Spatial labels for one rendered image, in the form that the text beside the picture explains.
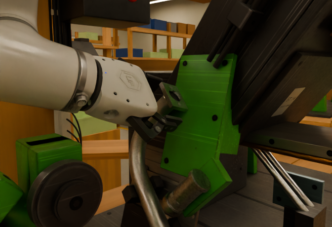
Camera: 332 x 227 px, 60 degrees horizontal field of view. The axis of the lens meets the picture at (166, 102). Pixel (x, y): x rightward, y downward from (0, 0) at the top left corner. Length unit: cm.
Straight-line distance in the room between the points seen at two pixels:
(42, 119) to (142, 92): 31
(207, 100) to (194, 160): 10
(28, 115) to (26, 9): 30
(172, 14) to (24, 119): 1175
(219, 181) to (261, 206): 37
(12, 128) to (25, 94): 32
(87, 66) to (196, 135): 21
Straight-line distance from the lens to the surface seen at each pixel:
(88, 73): 37
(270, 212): 79
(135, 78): 44
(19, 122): 67
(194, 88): 50
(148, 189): 52
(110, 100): 38
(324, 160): 52
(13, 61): 34
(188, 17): 1178
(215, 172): 45
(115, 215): 75
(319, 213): 58
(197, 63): 51
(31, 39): 36
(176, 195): 46
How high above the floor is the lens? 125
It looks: 7 degrees down
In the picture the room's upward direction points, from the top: straight up
